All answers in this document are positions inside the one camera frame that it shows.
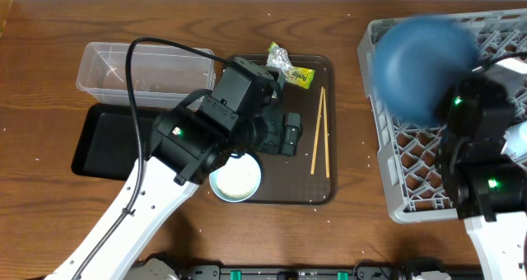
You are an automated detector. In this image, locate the light blue cup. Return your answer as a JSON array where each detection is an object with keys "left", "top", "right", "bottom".
[{"left": 501, "top": 121, "right": 527, "bottom": 161}]

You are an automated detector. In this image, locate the large blue bowl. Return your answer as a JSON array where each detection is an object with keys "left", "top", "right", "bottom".
[{"left": 371, "top": 16, "right": 478, "bottom": 126}]

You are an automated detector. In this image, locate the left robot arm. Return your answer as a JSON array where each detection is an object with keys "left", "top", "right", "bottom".
[{"left": 49, "top": 57, "right": 301, "bottom": 279}]

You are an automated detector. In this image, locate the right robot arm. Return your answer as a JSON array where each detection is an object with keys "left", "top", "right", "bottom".
[{"left": 436, "top": 63, "right": 526, "bottom": 279}]

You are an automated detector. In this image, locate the grey dishwasher rack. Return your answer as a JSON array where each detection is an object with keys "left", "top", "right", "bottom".
[{"left": 357, "top": 9, "right": 526, "bottom": 224}]

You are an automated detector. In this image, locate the dark brown serving tray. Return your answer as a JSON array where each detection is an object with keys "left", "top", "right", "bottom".
[{"left": 248, "top": 54, "right": 338, "bottom": 206}]

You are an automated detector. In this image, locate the right wooden chopstick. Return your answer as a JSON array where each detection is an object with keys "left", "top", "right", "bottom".
[{"left": 322, "top": 87, "right": 330, "bottom": 179}]

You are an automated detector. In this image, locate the light blue rice plate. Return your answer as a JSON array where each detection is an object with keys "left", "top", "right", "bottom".
[{"left": 209, "top": 153, "right": 262, "bottom": 203}]

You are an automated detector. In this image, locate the foil snack wrapper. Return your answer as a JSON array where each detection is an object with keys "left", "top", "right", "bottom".
[{"left": 267, "top": 42, "right": 315, "bottom": 90}]

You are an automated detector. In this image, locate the clear plastic bin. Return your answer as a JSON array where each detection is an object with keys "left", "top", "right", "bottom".
[{"left": 76, "top": 42, "right": 216, "bottom": 109}]

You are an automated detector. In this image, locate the black plastic tray bin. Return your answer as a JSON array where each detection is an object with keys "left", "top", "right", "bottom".
[{"left": 71, "top": 103, "right": 138, "bottom": 181}]

